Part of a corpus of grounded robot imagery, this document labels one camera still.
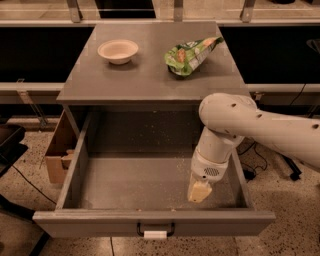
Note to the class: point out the white gripper with vent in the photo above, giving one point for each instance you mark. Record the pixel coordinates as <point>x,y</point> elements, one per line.
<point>206,167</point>

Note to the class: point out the grey top drawer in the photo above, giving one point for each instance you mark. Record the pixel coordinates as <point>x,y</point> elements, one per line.
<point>130,175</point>

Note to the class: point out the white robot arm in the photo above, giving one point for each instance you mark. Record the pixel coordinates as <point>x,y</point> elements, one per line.
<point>228,119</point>

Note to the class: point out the grey drawer cabinet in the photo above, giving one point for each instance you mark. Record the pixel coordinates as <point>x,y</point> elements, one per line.
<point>143,106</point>

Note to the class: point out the black stand leg right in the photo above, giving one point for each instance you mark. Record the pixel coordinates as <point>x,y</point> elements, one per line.
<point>296,172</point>

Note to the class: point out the green chip bag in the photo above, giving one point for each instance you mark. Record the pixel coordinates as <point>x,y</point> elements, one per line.
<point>183,59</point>

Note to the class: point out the cardboard box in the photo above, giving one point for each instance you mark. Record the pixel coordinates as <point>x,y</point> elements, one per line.
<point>59,153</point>

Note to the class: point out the white paper bowl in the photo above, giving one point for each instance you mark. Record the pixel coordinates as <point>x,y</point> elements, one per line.
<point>118,52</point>

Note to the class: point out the black bin left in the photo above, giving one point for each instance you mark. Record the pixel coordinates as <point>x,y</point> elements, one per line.
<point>11,148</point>

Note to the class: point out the black power adapter with cable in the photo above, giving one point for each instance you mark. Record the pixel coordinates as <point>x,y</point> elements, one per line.
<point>252,161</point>

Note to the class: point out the black stand frame left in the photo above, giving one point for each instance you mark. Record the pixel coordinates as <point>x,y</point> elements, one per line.
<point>26,214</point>

